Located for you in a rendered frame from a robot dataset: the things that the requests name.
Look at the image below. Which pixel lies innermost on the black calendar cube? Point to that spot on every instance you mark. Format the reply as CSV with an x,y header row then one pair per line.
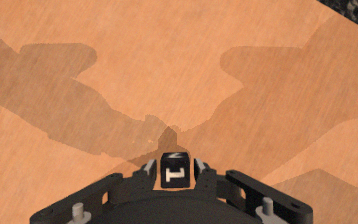
x,y
175,170

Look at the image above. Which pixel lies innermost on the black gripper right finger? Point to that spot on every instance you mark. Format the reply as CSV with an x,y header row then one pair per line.
x,y
262,202

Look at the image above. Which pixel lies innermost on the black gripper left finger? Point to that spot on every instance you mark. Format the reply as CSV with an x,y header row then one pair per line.
x,y
85,204

